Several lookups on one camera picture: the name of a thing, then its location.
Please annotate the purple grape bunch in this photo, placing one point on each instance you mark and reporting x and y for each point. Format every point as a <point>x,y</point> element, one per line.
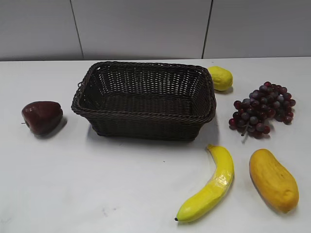
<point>252,114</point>

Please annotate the yellow banana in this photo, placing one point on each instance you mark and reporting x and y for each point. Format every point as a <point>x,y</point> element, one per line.
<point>212,193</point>

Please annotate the yellow lemon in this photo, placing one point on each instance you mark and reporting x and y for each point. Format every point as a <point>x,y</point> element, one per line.
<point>222,78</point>

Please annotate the dark red apple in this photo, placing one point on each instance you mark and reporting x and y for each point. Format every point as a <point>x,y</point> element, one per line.
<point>42,117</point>

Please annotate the black woven basket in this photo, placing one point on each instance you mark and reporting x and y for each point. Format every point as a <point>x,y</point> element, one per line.
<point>158,101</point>

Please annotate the orange-yellow mango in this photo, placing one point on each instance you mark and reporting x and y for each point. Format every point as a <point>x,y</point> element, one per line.
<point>275,184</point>

